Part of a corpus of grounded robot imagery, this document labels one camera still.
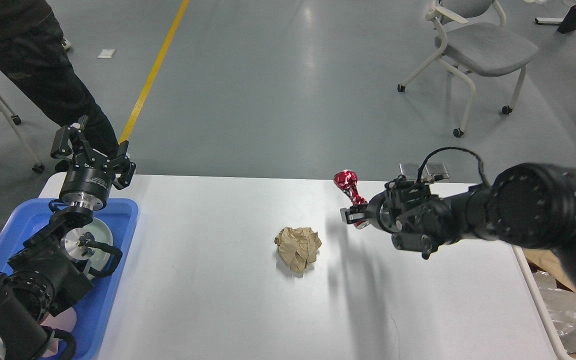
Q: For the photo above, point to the person in black trousers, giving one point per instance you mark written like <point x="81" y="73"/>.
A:
<point x="34" y="59"/>

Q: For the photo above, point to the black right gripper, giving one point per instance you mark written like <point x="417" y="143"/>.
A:
<point x="376" y="213"/>

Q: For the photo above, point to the brown paper bag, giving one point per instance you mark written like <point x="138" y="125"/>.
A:
<point x="546" y="261"/>

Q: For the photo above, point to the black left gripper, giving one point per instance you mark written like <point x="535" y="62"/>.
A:
<point x="86" y="186"/>

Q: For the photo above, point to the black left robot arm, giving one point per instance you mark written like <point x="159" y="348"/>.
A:
<point x="54" y="269"/>

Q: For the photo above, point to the red foil wrapper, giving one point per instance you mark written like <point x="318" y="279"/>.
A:
<point x="346" y="181"/>

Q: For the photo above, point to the blue plastic tray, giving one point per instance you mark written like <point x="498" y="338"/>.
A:
<point x="120" y="215"/>

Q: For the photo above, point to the brown paper ball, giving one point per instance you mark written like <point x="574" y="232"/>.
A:
<point x="298" y="247"/>

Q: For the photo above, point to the aluminium foil tray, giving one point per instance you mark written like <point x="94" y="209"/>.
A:
<point x="561" y="306"/>

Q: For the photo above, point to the beige plastic bin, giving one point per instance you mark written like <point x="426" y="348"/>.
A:
<point x="547" y="321"/>

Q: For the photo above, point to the green plate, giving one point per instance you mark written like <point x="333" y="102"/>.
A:
<point x="102" y="234"/>

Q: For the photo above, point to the desk foot top right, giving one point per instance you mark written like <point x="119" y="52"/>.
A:
<point x="564" y="24"/>

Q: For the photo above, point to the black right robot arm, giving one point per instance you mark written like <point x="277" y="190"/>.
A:
<point x="531" y="205"/>

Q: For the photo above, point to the metal floor socket plate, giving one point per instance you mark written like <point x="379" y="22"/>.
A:
<point x="410" y="170"/>

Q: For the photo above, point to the grey chair right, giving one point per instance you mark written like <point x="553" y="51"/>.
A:
<point x="473" y="38"/>

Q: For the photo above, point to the pink mug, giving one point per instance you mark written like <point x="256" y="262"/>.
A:
<point x="65" y="321"/>

